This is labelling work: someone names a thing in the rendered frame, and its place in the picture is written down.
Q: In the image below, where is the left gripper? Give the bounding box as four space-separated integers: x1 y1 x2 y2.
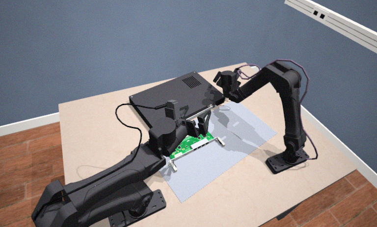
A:
164 105 211 144

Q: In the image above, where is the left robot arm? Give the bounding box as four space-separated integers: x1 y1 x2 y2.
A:
31 117 179 227

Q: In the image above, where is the green circuit board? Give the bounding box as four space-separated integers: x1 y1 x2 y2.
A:
168 132 225 172

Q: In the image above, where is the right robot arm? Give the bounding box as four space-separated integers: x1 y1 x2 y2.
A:
221 61 309 172

